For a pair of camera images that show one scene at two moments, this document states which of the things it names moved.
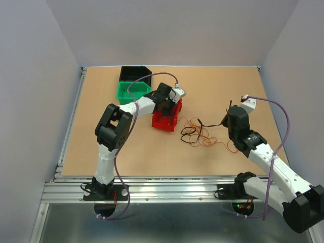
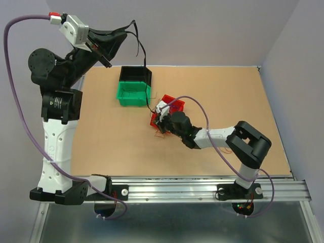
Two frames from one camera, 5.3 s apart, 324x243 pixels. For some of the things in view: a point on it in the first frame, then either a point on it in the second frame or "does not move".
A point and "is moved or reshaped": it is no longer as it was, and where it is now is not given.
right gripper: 226,121 → 160,124
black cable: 187,137 is moved or reshaped
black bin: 133,73 does not move
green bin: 136,90 does not move
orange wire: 199,134 is moved or reshaped
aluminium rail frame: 70,189 does not move
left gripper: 166,113 → 109,47
